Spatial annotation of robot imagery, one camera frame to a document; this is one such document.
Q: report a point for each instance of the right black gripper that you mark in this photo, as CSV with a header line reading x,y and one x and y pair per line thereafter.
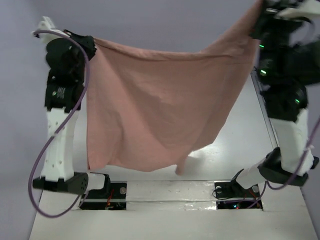
x,y
268,16

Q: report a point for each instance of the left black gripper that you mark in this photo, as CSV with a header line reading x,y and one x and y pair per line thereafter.
x,y
86,41

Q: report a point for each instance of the pink printed t shirt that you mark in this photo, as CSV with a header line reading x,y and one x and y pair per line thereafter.
x,y
149,109

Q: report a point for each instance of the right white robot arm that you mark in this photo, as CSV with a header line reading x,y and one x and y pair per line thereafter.
x,y
286,70

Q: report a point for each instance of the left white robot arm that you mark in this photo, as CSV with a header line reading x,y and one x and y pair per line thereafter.
x,y
53,169

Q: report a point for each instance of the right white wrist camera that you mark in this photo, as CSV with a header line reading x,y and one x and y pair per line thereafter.
x,y
306,9

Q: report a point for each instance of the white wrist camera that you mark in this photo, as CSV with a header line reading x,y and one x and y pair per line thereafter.
x,y
306,9
46,24

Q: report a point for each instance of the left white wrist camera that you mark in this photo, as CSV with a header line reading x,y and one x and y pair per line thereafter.
x,y
46,24

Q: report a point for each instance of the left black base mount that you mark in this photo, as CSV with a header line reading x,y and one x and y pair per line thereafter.
x,y
104,194

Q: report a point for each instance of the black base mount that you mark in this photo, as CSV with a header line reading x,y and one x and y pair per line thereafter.
x,y
104,194
230,195

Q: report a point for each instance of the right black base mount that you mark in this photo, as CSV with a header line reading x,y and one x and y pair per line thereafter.
x,y
230,195

